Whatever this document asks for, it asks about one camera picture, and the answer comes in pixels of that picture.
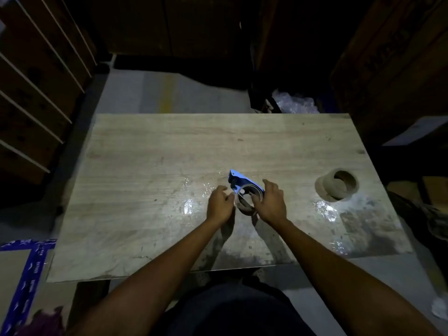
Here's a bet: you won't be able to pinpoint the person's left hand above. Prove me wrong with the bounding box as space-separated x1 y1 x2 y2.
206 185 236 228

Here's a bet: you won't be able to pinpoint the person's right hand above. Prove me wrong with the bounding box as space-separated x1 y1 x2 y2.
251 179 288 228

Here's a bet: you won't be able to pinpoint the cardboard tape core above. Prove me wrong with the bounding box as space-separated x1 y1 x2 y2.
235 185 264 217

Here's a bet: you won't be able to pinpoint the blue tape dispenser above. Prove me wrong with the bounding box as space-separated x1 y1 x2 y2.
228 169 266 216

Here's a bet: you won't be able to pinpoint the clear packing tape roll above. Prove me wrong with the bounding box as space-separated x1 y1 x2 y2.
314 168 360 203

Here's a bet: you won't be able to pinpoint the person's right forearm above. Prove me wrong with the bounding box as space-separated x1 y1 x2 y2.
271 220 443 336

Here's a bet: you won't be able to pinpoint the person's left forearm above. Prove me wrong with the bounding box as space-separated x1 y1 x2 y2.
66 217 235 336

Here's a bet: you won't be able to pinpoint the person's dark clothing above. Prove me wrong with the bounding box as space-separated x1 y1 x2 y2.
150 276 315 336

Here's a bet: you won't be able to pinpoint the cardboard box with blue tape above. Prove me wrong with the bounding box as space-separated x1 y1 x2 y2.
0 238 57 336

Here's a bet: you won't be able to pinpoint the crumpled clear plastic wrap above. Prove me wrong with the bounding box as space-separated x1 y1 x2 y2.
271 89 320 114

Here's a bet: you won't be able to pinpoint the grey crumpled cloth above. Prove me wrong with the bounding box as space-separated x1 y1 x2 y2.
388 190 448 242

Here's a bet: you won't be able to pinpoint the dark table leg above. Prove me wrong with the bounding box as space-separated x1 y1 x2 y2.
68 280 111 329

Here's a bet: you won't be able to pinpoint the tall dark cardboard box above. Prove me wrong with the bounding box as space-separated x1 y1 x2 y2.
253 0 336 102

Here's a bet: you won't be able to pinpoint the dark brown cardboard box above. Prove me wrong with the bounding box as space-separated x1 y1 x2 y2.
87 0 172 58
166 0 252 60

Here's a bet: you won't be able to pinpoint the large printed cardboard box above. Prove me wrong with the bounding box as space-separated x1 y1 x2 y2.
329 0 448 144

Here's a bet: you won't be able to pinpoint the purple cloth item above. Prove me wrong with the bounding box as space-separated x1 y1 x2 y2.
21 306 65 336

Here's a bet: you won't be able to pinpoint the blue metal rack post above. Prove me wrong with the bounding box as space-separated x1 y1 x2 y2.
320 89 338 114

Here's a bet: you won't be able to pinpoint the brown cardboard box white straps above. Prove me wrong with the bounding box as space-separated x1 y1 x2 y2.
0 0 98 186

